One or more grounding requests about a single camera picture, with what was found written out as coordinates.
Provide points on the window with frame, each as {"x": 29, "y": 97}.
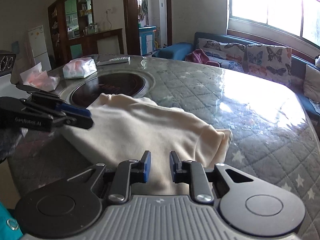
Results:
{"x": 296, "y": 17}

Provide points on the dark wooden door frame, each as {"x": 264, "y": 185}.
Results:
{"x": 144, "y": 13}

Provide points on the butterfly pillow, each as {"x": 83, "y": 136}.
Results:
{"x": 228, "y": 55}
{"x": 269, "y": 62}

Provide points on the dark wooden cabinet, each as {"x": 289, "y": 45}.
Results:
{"x": 73, "y": 31}

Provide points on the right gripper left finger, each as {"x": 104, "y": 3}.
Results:
{"x": 128, "y": 173}

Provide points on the left butterfly pillow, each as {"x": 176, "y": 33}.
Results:
{"x": 228, "y": 55}

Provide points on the black white plush toy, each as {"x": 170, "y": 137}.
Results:
{"x": 317, "y": 61}

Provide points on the beige plain cushion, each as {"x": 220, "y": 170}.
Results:
{"x": 311, "y": 85}

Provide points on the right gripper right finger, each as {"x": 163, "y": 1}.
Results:
{"x": 191, "y": 173}

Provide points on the black round induction cooktop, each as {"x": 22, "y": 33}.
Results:
{"x": 128, "y": 82}

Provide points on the blue corner sofa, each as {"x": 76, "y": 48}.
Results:
{"x": 298, "y": 65}

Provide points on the white refrigerator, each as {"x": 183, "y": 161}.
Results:
{"x": 37, "y": 43}

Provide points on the magenta cloth on sofa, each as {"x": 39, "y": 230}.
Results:
{"x": 198, "y": 56}

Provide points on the right butterfly pillow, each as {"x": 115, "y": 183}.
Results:
{"x": 269, "y": 62}

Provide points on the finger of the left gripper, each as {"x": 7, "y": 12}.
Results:
{"x": 80, "y": 117}
{"x": 39, "y": 97}

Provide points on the cream sweatshirt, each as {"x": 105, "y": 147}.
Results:
{"x": 125, "y": 127}

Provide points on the blue white small cabinet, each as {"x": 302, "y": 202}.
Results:
{"x": 147, "y": 40}

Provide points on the pink plastic bag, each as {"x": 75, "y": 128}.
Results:
{"x": 38, "y": 78}

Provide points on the white tissue pack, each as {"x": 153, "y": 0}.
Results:
{"x": 79, "y": 68}

